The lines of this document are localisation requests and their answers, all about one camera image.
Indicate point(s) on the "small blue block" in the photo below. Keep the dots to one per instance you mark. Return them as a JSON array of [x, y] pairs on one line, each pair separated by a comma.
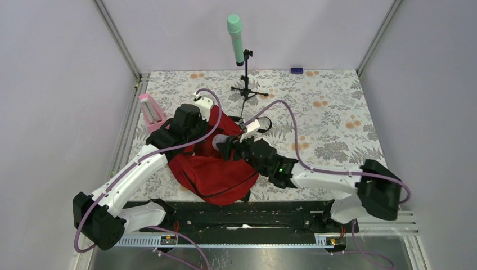
[[296, 70]]

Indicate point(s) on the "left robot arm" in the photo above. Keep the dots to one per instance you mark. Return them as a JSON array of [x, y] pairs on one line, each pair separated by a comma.
[[101, 218]]

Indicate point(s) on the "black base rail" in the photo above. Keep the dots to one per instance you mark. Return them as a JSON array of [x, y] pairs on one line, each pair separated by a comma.
[[253, 223]]

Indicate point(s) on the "black microphone tripod stand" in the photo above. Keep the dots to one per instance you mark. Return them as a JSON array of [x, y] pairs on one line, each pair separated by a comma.
[[246, 92]]

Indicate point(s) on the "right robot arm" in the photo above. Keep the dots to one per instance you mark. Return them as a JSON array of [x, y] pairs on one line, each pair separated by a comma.
[[372, 189]]

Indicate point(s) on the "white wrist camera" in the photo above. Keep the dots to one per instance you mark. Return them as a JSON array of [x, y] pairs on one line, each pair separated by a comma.
[[205, 105], [250, 129]]

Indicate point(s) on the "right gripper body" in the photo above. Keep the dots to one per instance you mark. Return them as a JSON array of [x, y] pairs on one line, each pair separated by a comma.
[[242, 149]]

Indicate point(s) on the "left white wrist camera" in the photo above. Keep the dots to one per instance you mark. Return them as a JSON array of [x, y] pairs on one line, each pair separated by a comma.
[[205, 105]]

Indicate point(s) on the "white oval card package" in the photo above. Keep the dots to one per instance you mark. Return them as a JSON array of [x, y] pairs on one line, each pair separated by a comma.
[[218, 139]]

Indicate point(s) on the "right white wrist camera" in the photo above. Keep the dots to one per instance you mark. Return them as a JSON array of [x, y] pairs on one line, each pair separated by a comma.
[[250, 129]]

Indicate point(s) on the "pink metronome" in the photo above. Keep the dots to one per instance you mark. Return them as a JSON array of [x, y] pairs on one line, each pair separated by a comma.
[[153, 113]]

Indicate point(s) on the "red backpack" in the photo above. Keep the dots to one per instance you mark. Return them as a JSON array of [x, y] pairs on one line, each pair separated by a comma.
[[202, 170]]

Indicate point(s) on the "mint green microphone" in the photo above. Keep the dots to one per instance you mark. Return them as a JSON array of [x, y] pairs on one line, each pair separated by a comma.
[[234, 27]]

